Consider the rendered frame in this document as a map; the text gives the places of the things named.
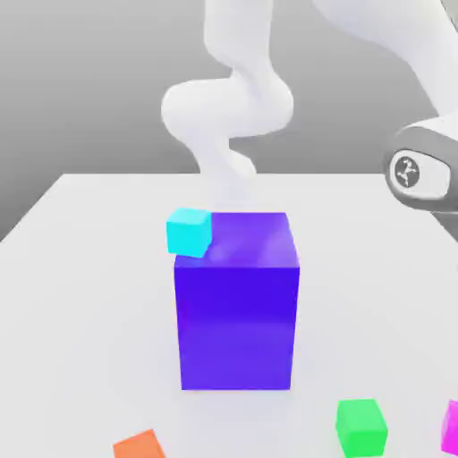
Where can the small orange cube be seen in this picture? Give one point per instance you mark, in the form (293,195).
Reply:
(139,447)

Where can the small cyan cube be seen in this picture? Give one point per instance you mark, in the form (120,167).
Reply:
(188,234)

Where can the small magenta cube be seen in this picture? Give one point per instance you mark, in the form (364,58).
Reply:
(451,429)

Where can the small green cube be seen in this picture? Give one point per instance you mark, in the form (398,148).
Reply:
(359,429)

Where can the large purple box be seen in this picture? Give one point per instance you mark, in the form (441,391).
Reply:
(236,322)

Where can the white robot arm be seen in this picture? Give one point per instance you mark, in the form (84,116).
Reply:
(229,107)

